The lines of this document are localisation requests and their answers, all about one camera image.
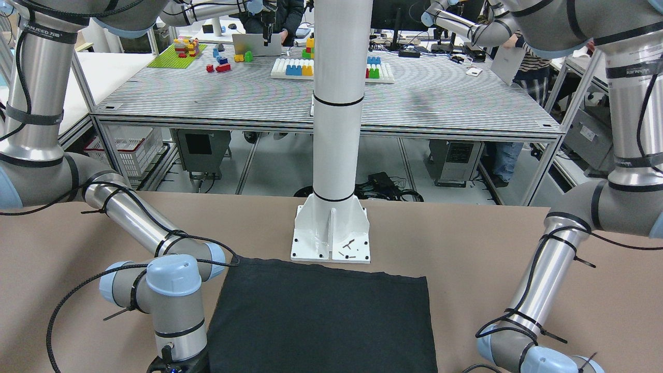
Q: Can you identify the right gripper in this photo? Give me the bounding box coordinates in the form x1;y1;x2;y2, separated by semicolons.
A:
148;352;210;372

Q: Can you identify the black printed t-shirt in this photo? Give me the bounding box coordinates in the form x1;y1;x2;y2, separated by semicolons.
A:
208;257;438;372

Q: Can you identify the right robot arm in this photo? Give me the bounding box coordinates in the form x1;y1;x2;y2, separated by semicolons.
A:
2;1;228;372

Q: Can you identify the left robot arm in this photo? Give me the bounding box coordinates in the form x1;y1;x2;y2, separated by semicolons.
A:
476;1;662;372

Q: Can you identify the white plastic basket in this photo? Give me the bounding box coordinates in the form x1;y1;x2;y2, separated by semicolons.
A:
110;126;163;178

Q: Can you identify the green lego baseplate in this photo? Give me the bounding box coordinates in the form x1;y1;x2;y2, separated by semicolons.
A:
147;44;208;69

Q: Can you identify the white block tray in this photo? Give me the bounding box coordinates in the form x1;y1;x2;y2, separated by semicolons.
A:
271;57;395;84

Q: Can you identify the striped back table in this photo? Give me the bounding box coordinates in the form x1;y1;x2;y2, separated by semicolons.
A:
93;47;564;142

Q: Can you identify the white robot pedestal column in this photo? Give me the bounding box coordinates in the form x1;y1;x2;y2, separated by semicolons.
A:
290;1;372;264

